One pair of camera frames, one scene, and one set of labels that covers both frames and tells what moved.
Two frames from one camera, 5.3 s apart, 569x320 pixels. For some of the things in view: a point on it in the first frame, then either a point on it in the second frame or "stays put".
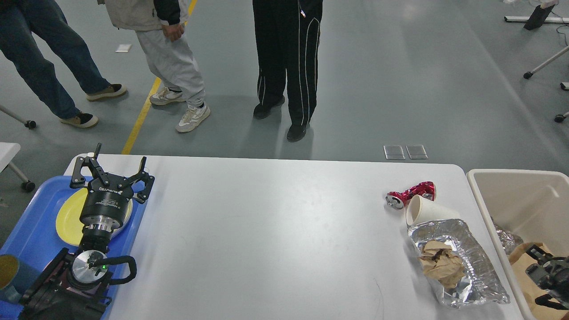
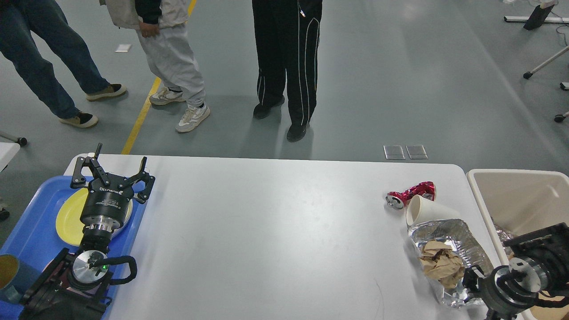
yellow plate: [68, 219] stays put
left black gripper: [106, 206] stays put
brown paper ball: [438, 260] stays put
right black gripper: [558, 284] -> [499, 307]
